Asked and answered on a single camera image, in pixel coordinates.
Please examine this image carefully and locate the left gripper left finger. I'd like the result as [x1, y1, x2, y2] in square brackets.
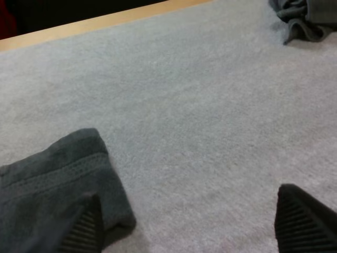
[56, 195, 105, 253]

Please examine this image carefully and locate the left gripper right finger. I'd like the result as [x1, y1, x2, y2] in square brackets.
[274, 183, 337, 253]

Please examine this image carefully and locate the grey-green towel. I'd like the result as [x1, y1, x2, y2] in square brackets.
[0, 128, 137, 253]

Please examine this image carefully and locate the pile of grey-green towels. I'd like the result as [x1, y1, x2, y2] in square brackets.
[268, 0, 337, 45]

